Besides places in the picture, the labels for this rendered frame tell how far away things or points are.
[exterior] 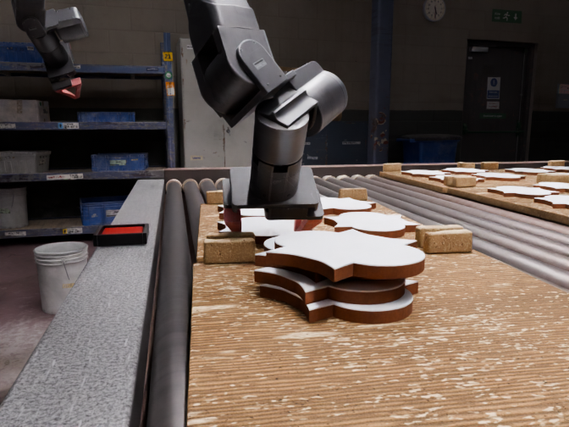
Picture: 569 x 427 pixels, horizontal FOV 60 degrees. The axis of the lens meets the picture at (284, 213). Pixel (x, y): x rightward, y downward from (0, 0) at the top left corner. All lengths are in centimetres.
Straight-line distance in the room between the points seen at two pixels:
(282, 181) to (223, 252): 10
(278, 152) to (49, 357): 28
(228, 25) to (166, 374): 34
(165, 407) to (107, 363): 9
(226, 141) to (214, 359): 479
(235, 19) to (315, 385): 37
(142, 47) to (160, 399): 535
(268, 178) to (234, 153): 458
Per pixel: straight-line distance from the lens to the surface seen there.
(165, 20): 568
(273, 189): 56
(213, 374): 33
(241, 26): 54
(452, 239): 64
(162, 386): 37
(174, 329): 44
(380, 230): 69
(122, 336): 45
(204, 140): 507
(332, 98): 57
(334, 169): 168
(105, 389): 38
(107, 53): 562
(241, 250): 56
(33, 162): 502
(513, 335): 42
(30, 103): 509
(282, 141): 51
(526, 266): 71
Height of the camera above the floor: 109
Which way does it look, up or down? 10 degrees down
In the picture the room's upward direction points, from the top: straight up
